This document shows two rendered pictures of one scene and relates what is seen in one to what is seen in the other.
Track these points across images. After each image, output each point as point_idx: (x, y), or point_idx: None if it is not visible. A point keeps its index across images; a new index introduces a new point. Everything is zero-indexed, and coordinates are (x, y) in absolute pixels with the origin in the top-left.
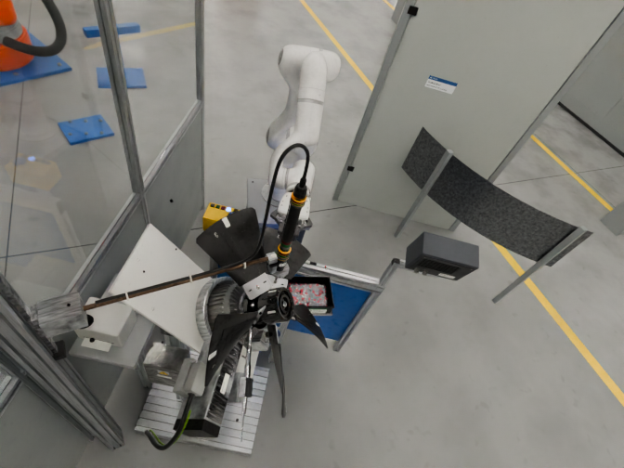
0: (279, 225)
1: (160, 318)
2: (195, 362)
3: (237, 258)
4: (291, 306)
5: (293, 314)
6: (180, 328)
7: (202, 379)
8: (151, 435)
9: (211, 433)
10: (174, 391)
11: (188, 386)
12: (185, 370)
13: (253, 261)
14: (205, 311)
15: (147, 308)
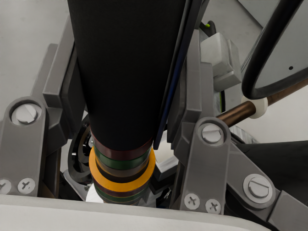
0: (210, 105)
1: None
2: (228, 62)
3: (273, 162)
4: (75, 157)
5: (65, 196)
6: (274, 106)
7: (208, 51)
8: (222, 94)
9: None
10: (235, 45)
11: (223, 37)
12: (234, 61)
13: (230, 115)
14: (249, 141)
15: None
